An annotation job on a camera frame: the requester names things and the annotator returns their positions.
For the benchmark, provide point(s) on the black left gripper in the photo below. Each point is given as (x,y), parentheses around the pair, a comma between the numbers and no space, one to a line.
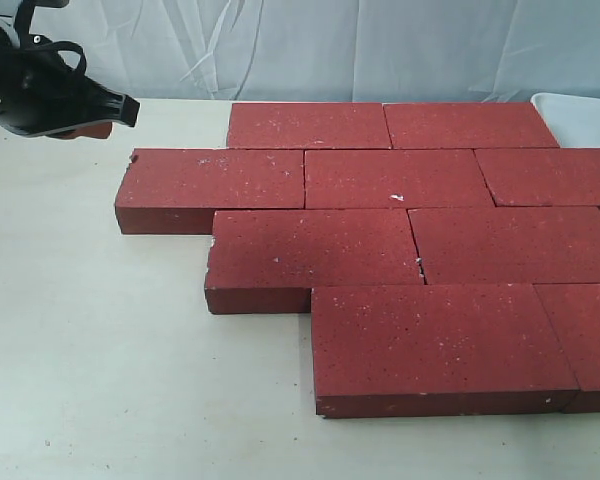
(44,91)

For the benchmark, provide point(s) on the chipped top brick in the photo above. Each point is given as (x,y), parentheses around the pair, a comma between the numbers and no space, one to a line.
(269,261)

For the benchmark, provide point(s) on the second row right brick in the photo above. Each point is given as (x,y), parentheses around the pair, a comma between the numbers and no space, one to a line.
(542,177)

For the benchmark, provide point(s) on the third row red brick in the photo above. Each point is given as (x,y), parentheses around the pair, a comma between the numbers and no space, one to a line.
(532,245)

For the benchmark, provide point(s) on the white backdrop cloth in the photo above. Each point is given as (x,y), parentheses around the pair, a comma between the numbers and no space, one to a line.
(382,51)

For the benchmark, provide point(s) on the white plastic tray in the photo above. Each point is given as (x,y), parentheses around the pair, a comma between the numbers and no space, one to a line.
(573,120)

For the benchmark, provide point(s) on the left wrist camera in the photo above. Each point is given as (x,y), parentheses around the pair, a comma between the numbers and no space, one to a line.
(15,21)

